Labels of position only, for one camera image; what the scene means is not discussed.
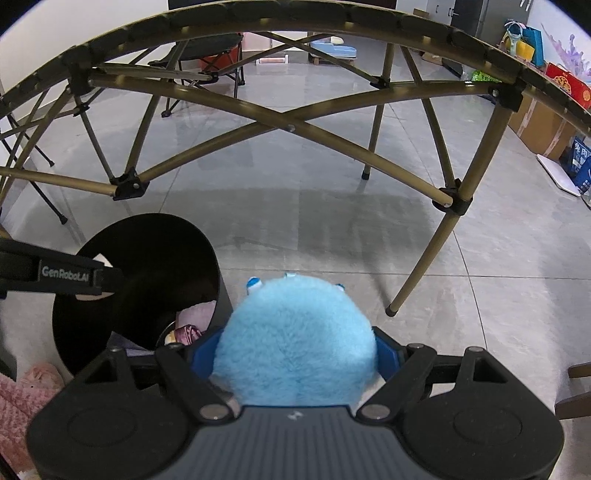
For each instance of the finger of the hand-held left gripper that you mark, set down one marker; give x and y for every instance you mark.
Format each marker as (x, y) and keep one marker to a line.
(113, 279)

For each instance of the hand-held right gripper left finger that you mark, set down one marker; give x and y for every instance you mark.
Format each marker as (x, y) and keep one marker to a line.
(207, 355)

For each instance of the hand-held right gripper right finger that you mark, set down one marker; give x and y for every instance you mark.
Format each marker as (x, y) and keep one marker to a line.
(390, 355)

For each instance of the black round bin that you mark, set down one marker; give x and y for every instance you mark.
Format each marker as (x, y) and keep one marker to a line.
(152, 258)

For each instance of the light blue plush toy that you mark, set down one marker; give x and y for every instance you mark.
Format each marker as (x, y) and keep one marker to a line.
(295, 341)

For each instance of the pink fluffy plush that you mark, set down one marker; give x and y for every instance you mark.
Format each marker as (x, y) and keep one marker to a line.
(198, 314)

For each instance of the thin black folding stand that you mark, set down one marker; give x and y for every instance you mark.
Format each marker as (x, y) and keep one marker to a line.
(54, 203)

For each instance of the person's pink fluffy clothing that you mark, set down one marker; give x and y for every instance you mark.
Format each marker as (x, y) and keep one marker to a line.
(23, 401)

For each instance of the wooden chair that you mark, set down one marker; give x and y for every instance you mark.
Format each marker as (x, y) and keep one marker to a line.
(577, 404)

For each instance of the olive folding table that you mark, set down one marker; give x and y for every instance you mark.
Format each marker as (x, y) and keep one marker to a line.
(481, 152)

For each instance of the white bathroom scale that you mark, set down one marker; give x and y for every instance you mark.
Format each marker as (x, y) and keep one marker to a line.
(556, 173)

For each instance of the black chair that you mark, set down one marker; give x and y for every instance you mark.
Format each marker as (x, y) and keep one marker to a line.
(207, 48)

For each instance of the blue printed bag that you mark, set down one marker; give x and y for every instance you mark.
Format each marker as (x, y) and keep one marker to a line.
(579, 161)

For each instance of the large cardboard box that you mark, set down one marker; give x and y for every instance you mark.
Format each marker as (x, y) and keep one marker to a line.
(540, 124)

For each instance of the green plastic bag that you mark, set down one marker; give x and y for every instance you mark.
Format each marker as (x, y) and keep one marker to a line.
(485, 76)

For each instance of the light blue pet tray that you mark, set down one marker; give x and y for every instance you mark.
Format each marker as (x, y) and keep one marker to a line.
(332, 48)

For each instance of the red gift bag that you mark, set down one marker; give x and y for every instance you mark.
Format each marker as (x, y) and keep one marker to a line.
(570, 83)

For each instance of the yellow gift bag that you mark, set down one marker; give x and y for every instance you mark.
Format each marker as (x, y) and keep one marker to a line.
(522, 48)

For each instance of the blue gift bag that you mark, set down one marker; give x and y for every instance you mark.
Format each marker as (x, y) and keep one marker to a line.
(535, 44)

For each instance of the purple coral wall decoration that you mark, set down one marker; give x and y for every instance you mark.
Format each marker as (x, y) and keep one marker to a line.
(577, 50)

